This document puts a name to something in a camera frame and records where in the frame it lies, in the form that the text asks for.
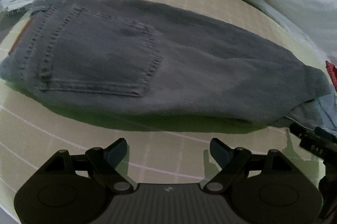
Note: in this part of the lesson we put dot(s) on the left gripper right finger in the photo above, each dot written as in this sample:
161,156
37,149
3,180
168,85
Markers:
234,164

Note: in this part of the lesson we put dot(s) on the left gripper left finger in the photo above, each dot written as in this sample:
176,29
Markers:
102,163

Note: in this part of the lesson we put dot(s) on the blue denim jeans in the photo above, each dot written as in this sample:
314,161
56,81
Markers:
134,57

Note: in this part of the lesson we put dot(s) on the red cloth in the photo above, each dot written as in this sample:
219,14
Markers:
332,71

